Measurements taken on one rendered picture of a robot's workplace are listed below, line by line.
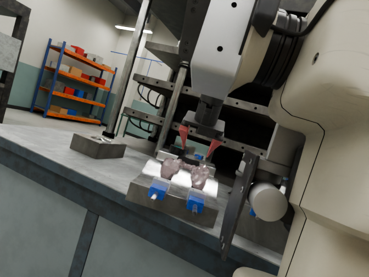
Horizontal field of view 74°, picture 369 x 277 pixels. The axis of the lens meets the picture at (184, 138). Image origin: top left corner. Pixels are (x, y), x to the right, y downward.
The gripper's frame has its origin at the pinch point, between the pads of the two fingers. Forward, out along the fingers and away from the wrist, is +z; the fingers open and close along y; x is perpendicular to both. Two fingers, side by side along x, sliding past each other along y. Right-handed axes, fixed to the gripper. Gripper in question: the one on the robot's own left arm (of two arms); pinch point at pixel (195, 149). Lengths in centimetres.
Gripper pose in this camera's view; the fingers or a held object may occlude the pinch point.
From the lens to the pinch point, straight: 67.1
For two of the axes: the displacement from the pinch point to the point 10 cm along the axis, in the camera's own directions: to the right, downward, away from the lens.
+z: -2.3, 8.4, 5.0
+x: -2.0, 4.6, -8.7
